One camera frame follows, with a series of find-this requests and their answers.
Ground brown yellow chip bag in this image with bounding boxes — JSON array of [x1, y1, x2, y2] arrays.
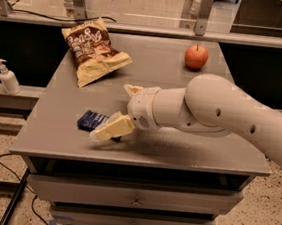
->
[[61, 19, 132, 88]]

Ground top drawer with knob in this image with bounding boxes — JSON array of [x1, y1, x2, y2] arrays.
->
[[28, 174, 244, 215]]

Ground white pump bottle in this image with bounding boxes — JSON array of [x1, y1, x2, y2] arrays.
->
[[0, 59, 21, 95]]

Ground blue rxbar wrapper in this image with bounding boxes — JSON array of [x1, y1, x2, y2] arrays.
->
[[76, 110, 108, 132]]

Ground black cable on rail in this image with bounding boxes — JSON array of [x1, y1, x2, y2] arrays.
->
[[9, 5, 118, 28]]

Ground grey drawer cabinet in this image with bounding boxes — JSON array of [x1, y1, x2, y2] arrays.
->
[[11, 33, 271, 225]]

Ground right metal bracket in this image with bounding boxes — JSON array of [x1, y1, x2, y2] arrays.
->
[[191, 0, 214, 36]]

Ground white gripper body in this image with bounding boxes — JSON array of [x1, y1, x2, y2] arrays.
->
[[127, 87, 161, 131]]

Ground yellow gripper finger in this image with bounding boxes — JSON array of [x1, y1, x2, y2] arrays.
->
[[89, 111, 136, 141], [124, 84, 143, 97]]

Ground red apple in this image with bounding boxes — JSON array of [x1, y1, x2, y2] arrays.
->
[[184, 45, 209, 70]]

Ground drawer with knob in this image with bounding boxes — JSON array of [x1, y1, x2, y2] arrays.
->
[[50, 206, 216, 225], [28, 174, 244, 215]]

